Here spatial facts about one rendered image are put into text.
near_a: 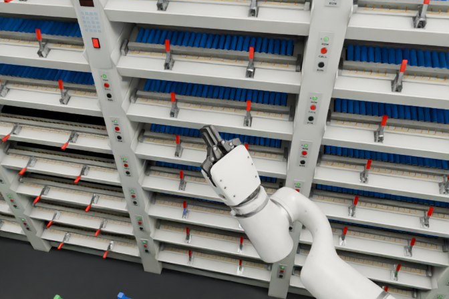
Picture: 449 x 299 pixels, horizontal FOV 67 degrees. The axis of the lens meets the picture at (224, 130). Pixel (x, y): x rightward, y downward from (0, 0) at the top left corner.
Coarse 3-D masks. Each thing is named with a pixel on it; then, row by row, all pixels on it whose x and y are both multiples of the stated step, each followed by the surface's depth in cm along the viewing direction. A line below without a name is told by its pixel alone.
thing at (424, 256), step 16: (304, 240) 149; (336, 240) 148; (352, 240) 147; (368, 240) 147; (384, 240) 146; (400, 240) 146; (448, 240) 142; (384, 256) 146; (400, 256) 142; (416, 256) 142; (432, 256) 142; (448, 256) 140
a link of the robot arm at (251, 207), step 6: (264, 192) 73; (258, 198) 71; (264, 198) 72; (246, 204) 71; (252, 204) 70; (258, 204) 71; (264, 204) 72; (234, 210) 73; (240, 210) 71; (246, 210) 71; (252, 210) 71; (258, 210) 71; (234, 216) 73; (240, 216) 73; (246, 216) 71
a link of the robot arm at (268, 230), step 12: (276, 204) 76; (252, 216) 71; (264, 216) 71; (276, 216) 73; (288, 216) 75; (252, 228) 72; (264, 228) 72; (276, 228) 73; (288, 228) 76; (252, 240) 74; (264, 240) 73; (276, 240) 73; (288, 240) 75; (264, 252) 74; (276, 252) 73; (288, 252) 74
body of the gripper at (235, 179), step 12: (228, 156) 70; (240, 156) 71; (216, 168) 68; (228, 168) 70; (240, 168) 71; (252, 168) 73; (216, 180) 68; (228, 180) 69; (240, 180) 71; (252, 180) 72; (216, 192) 72; (228, 192) 69; (240, 192) 71; (252, 192) 72; (228, 204) 72; (240, 204) 71
